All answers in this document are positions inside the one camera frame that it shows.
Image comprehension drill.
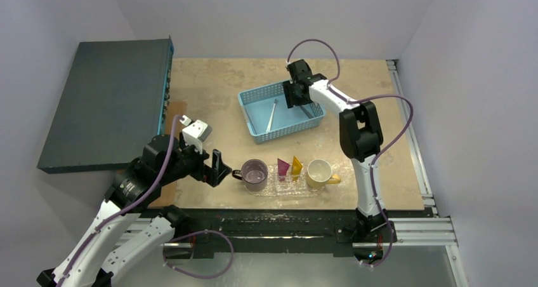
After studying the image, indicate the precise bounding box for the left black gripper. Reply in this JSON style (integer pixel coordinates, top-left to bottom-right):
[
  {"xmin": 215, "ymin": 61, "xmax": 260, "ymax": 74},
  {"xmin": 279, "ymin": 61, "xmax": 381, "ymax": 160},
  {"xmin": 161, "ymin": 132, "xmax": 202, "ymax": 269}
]
[{"xmin": 160, "ymin": 135, "xmax": 231, "ymax": 185}]

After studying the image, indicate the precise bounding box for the grey toothbrush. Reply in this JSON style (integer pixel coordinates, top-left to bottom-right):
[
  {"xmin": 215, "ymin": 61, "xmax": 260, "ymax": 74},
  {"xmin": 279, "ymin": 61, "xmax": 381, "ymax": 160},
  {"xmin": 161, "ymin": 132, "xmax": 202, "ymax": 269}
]
[{"xmin": 299, "ymin": 105, "xmax": 314, "ymax": 119}]

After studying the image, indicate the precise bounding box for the purple translucent mug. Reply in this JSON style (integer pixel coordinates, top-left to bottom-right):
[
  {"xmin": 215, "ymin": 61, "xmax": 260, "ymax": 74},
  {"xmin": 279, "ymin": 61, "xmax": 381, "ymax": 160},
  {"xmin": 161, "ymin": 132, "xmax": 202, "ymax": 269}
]
[{"xmin": 232, "ymin": 159, "xmax": 268, "ymax": 192}]

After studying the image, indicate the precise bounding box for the light blue perforated basket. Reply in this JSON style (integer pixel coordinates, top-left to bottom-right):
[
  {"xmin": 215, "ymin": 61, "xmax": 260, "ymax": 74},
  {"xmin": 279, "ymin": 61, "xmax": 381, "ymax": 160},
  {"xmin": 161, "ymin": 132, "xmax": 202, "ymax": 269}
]
[{"xmin": 238, "ymin": 82, "xmax": 326, "ymax": 144}]

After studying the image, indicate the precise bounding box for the pink toothpaste tube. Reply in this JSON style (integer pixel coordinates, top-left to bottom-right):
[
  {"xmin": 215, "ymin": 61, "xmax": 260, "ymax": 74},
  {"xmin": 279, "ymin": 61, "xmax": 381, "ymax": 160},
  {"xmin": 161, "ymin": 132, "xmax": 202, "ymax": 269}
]
[{"xmin": 277, "ymin": 158, "xmax": 291, "ymax": 182}]

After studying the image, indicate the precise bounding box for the yellow toothpaste tube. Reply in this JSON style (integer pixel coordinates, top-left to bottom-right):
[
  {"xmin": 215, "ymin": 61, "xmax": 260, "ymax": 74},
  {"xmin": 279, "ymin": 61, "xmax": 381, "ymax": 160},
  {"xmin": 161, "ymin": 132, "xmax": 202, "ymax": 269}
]
[{"xmin": 290, "ymin": 156, "xmax": 303, "ymax": 182}]

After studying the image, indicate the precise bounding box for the clear textured oval tray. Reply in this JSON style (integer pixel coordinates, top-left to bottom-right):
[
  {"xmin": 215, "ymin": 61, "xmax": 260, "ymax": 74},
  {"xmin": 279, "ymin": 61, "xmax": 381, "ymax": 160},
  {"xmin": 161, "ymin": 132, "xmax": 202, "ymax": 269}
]
[{"xmin": 245, "ymin": 164, "xmax": 325, "ymax": 198}]

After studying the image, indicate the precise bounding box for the yellow mug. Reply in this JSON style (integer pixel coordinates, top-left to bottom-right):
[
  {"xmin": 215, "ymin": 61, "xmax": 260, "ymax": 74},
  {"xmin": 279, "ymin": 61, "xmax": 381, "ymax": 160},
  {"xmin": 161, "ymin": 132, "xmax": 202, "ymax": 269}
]
[{"xmin": 306, "ymin": 159, "xmax": 341, "ymax": 189}]

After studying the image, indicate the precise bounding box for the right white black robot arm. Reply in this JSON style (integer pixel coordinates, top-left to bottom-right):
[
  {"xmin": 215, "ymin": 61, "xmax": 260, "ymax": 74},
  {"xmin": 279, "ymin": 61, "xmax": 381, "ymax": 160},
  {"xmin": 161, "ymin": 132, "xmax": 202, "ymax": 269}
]
[{"xmin": 283, "ymin": 60, "xmax": 388, "ymax": 241}]

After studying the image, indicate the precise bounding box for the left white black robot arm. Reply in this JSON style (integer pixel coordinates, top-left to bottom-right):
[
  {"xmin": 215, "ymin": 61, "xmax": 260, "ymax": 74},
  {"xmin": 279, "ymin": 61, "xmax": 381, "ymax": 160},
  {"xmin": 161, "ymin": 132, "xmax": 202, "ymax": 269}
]
[{"xmin": 36, "ymin": 135, "xmax": 232, "ymax": 286}]

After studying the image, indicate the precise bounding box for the dark grey flat box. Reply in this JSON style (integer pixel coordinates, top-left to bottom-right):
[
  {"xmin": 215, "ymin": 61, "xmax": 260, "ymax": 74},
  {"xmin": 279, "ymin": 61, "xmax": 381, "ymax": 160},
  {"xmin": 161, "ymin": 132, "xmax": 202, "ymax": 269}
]
[{"xmin": 37, "ymin": 38, "xmax": 174, "ymax": 174}]

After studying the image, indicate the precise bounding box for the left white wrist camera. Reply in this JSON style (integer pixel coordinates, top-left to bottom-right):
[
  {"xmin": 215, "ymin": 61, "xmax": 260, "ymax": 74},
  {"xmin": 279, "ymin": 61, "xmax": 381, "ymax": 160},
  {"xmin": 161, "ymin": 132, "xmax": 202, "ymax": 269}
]
[{"xmin": 180, "ymin": 115, "xmax": 213, "ymax": 154}]

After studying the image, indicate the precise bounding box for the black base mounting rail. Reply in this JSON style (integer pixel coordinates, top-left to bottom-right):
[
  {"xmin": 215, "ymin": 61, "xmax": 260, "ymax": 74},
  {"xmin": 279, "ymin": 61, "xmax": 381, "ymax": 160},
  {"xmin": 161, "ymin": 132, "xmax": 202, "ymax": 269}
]
[{"xmin": 122, "ymin": 207, "xmax": 438, "ymax": 261}]

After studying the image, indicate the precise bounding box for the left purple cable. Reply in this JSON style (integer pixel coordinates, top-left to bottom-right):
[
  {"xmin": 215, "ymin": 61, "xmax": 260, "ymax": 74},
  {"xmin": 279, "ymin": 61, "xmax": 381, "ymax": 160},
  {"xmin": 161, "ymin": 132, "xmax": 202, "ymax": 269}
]
[{"xmin": 55, "ymin": 115, "xmax": 235, "ymax": 287}]

